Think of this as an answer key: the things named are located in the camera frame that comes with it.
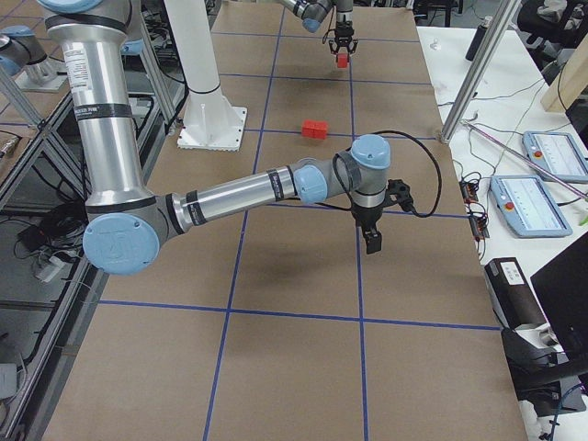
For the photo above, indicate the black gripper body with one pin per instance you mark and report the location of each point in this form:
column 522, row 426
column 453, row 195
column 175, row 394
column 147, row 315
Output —
column 342, row 33
column 367, row 218

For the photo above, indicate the red block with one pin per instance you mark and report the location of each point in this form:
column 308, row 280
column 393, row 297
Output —
column 342, row 60
column 319, row 129

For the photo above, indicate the small circuit board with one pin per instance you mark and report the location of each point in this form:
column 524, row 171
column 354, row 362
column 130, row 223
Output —
column 469, row 190

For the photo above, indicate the black bottle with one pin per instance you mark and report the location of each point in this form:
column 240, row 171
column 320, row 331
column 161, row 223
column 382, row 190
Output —
column 478, row 38

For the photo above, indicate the black box with label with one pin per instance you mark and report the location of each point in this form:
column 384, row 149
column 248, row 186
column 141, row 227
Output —
column 513, row 301

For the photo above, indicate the near teach pendant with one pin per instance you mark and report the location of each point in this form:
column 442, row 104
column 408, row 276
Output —
column 528, row 208

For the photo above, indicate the teach pendant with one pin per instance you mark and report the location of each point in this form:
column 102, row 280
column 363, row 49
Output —
column 528, row 208
column 558, row 153

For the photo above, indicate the black monitor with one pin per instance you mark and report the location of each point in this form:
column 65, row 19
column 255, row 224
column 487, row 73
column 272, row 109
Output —
column 561, row 288

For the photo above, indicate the far teach pendant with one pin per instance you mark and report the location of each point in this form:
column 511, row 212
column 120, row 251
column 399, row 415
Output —
column 558, row 153

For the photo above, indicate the wooden board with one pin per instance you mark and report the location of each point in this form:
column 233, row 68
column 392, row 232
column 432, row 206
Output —
column 569, row 83

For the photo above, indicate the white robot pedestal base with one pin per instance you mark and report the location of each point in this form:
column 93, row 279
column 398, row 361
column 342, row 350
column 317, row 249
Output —
column 210, row 122

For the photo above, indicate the aluminium frame post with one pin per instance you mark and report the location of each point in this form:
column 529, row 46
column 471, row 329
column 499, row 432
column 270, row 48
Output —
column 479, row 65

